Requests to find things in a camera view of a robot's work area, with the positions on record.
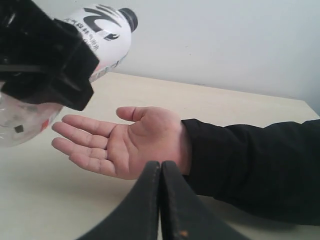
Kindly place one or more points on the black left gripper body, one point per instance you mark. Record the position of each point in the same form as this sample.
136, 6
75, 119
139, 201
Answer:
35, 50

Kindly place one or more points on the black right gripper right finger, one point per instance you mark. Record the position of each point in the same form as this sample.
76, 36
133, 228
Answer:
183, 215

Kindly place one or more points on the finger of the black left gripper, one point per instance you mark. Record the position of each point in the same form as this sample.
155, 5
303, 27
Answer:
72, 75

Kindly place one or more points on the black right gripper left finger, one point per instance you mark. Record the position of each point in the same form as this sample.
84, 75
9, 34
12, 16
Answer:
137, 216

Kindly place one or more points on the pink peach drink bottle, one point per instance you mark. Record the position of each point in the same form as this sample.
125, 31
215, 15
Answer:
108, 32

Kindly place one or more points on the open bare human hand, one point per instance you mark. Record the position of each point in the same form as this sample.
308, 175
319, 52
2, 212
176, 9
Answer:
122, 150

